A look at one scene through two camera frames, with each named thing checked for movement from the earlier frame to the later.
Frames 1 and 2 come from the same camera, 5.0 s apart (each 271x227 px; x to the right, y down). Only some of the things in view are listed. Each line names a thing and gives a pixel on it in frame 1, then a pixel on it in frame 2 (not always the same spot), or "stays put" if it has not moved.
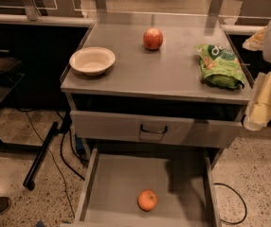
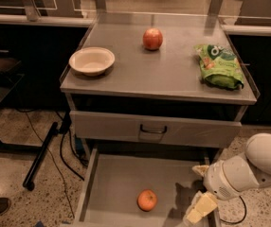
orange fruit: [147, 200] stays put
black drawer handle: [150, 131] stays put
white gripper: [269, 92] -> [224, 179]
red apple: [153, 39] stays put
